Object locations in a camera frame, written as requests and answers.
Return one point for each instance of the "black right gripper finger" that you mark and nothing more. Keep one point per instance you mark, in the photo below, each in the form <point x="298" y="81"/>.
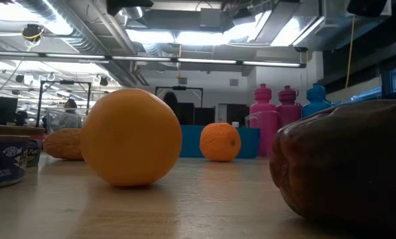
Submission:
<point x="367" y="6"/>

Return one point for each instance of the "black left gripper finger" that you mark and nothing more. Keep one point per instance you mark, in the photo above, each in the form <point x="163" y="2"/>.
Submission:
<point x="124" y="6"/>

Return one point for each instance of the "blue plastic bottle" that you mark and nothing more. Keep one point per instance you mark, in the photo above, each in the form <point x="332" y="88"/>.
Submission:
<point x="316" y="99"/>

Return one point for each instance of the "dark magenta plastic bottle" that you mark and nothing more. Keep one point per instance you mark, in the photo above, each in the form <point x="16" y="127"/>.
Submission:
<point x="289" y="106"/>

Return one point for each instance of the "smooth orange toy ball fruit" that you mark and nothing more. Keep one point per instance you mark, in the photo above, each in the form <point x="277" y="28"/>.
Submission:
<point x="131" y="137"/>

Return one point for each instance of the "bright pink plastic bottle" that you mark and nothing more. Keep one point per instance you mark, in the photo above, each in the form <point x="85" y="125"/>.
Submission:
<point x="263" y="106"/>

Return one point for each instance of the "brown-orange toy potato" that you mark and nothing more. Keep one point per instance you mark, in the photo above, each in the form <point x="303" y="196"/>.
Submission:
<point x="63" y="144"/>

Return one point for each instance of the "dark maroon toy food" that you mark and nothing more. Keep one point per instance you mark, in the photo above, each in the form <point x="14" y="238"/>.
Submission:
<point x="347" y="162"/>

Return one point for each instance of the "wrinkled orange toy mandarin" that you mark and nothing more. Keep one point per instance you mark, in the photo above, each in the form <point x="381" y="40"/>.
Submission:
<point x="220" y="142"/>

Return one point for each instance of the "gold-lid tuna can red band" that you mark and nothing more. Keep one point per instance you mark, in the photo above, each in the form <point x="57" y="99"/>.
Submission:
<point x="35" y="149"/>

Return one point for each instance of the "dark blue label tuna can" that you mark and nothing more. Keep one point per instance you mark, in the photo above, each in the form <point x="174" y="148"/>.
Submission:
<point x="5" y="162"/>

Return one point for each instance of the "long LED light bar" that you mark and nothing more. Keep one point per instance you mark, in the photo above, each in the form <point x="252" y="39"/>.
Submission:
<point x="144" y="59"/>

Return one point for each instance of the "person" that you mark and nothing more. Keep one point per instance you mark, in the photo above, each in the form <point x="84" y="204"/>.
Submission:
<point x="171" y="101"/>
<point x="70" y="105"/>

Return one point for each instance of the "clear plastic container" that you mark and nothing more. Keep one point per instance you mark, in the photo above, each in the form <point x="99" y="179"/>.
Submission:
<point x="250" y="132"/>
<point x="61" y="119"/>

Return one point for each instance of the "black cabinet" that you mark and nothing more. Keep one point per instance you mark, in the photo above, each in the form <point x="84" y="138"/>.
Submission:
<point x="239" y="114"/>
<point x="197" y="114"/>

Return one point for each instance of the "dark computer monitor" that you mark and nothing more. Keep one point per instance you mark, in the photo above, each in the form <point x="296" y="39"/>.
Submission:
<point x="2" y="109"/>

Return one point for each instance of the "small white-capped bottle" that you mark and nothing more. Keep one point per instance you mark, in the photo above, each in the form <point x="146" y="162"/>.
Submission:
<point x="235" y="124"/>

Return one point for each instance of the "teal plastic bin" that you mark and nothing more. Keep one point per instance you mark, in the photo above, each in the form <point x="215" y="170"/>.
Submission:
<point x="250" y="142"/>

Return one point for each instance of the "silver ventilation duct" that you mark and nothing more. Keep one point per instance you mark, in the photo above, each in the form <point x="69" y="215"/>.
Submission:
<point x="85" y="33"/>

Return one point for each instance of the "small black station frame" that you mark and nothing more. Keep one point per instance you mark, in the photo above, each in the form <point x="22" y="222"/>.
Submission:
<point x="179" y="88"/>

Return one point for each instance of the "large black station frame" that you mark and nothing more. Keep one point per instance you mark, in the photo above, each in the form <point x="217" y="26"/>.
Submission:
<point x="40" y="99"/>

